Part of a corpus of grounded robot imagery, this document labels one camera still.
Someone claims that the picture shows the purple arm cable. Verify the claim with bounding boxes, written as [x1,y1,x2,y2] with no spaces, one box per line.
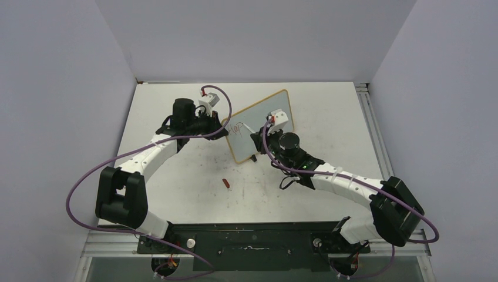
[65,85,233,282]
[261,116,440,280]

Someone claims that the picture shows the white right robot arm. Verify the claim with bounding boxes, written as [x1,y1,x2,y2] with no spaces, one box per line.
[250,127,425,251]

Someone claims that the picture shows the red marker cap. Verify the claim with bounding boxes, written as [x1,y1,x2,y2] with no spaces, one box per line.
[222,179,230,189]

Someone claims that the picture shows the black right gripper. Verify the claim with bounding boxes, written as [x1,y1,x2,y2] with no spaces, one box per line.
[251,124,293,171]

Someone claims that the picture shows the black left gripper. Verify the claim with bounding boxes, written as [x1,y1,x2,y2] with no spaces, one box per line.
[186,109,228,141]

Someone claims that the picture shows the aluminium rail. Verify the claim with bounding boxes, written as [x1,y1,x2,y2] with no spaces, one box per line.
[354,83,394,179]
[81,229,432,258]

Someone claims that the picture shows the white red whiteboard marker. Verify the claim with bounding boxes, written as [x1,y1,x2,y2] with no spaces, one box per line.
[243,123,256,134]

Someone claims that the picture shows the yellow framed whiteboard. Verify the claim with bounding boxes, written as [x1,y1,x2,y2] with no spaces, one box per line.
[226,89,295,164]

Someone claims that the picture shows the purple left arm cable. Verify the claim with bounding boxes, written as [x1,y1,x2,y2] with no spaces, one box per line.
[65,85,233,282]

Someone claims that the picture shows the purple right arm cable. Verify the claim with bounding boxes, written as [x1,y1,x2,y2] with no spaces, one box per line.
[261,116,440,280]

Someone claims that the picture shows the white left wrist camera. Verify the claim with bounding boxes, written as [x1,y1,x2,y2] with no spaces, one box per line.
[198,93,220,117]

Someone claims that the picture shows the aluminium rail right side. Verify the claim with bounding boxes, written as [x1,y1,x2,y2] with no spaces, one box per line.
[354,83,394,179]

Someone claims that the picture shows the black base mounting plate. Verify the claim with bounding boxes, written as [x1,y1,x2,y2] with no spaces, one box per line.
[137,221,378,272]

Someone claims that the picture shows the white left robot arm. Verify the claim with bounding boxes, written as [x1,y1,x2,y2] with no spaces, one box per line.
[95,93,228,253]

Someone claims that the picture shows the aluminium rail front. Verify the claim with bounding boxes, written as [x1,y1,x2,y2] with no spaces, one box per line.
[81,229,432,258]

